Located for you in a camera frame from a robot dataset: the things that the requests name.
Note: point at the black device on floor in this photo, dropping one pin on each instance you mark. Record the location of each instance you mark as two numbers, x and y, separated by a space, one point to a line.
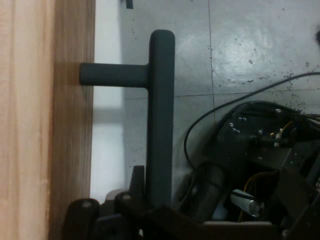
237 142

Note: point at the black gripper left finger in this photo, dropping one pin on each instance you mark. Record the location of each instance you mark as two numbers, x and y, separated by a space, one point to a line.
130 215

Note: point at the black table edge clip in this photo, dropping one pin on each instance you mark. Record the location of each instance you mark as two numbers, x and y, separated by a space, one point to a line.
128 3

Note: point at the wooden door panel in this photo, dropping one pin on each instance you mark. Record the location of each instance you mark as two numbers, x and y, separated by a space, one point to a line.
37 125

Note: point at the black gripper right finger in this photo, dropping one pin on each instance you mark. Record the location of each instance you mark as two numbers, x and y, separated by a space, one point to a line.
200 231

